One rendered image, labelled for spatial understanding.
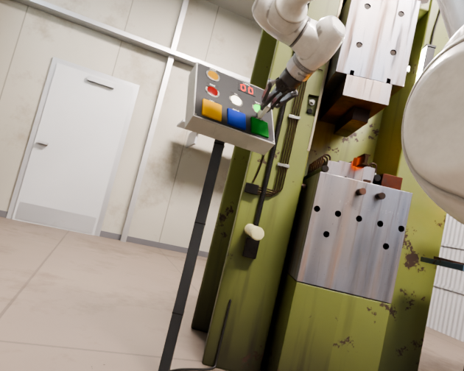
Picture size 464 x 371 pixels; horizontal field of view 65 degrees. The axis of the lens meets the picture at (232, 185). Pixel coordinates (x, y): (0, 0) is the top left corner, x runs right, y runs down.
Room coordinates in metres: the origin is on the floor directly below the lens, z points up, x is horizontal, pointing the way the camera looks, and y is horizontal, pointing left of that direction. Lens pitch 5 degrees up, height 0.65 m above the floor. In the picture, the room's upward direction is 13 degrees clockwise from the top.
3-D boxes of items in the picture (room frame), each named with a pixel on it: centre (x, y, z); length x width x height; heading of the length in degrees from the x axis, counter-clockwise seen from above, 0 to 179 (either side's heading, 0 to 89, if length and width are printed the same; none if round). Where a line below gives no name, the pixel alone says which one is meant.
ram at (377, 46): (1.73, -0.51, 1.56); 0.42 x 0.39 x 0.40; 179
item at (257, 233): (1.43, -0.12, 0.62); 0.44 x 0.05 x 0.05; 179
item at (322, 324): (1.74, -0.53, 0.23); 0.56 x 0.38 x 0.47; 179
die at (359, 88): (1.73, -0.47, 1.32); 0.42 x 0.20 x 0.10; 179
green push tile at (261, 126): (1.37, -0.05, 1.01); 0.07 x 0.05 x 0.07; 114
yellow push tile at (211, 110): (1.29, 0.13, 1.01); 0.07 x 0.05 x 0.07; 114
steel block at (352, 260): (1.74, -0.53, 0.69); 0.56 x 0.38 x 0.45; 179
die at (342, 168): (1.73, -0.47, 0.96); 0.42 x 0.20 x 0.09; 179
